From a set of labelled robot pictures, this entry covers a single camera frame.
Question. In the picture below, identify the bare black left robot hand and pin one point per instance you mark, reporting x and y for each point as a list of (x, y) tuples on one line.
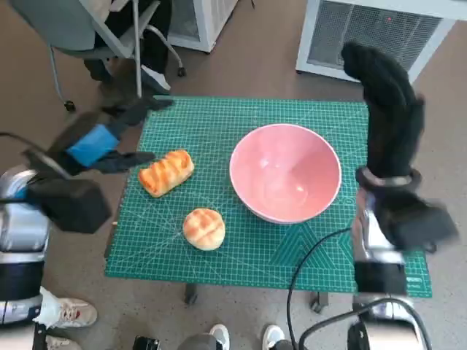
[(93, 144)]

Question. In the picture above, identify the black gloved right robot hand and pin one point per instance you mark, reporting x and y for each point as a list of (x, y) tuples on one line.
[(392, 120)]

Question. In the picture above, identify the long striped toy bread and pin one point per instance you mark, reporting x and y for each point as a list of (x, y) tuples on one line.
[(166, 173)]

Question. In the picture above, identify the pink bowl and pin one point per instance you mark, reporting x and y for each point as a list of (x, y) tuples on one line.
[(284, 175)]

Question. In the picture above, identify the round toy bread bun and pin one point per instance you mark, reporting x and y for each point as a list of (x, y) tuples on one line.
[(203, 229)]

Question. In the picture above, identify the large white vented cabinet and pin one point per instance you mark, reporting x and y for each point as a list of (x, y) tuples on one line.
[(372, 33)]

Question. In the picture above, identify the grey office chair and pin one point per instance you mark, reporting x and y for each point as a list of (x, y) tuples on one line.
[(73, 25)]

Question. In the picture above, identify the small white vented cabinet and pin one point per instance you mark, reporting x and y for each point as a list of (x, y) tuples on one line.
[(204, 22)]

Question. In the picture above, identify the person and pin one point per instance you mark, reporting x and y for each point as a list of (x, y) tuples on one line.
[(69, 311)]

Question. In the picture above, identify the green cutting mat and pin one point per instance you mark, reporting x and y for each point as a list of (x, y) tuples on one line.
[(219, 262)]

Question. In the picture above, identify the black table leg caster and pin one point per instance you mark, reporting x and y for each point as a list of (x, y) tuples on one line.
[(190, 294), (319, 302)]

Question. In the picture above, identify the small black box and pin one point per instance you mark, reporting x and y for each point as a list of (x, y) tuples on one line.
[(146, 343)]

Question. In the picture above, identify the white shoe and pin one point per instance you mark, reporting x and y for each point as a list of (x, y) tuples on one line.
[(273, 337), (220, 337)]

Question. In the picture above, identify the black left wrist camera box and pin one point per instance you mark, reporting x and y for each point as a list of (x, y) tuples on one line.
[(73, 204)]

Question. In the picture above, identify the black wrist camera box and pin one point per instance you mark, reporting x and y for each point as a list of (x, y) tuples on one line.
[(73, 204), (416, 226)]

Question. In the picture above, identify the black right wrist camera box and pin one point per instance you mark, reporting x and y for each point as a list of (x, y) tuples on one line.
[(416, 226)]

